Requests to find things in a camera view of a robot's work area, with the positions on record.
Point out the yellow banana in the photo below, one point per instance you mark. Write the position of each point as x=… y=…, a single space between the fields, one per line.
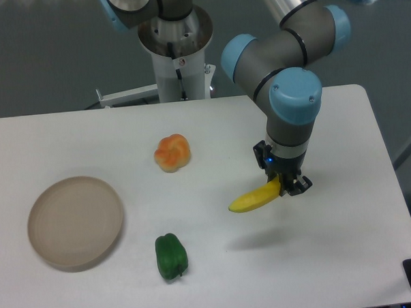
x=257 y=198

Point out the white metal mounting bracket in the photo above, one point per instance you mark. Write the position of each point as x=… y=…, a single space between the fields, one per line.
x=129 y=97

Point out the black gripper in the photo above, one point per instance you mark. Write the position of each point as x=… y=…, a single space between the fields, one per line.
x=285 y=161

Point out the green bell pepper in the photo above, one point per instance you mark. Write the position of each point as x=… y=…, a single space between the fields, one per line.
x=171 y=257

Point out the orange swirl bread roll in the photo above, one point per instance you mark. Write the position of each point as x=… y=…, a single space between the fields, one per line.
x=172 y=153

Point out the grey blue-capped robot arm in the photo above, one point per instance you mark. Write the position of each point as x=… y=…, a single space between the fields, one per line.
x=272 y=72

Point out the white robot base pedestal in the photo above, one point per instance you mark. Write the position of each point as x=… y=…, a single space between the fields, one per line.
x=177 y=52

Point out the beige round plate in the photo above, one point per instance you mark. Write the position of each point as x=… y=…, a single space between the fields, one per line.
x=76 y=223

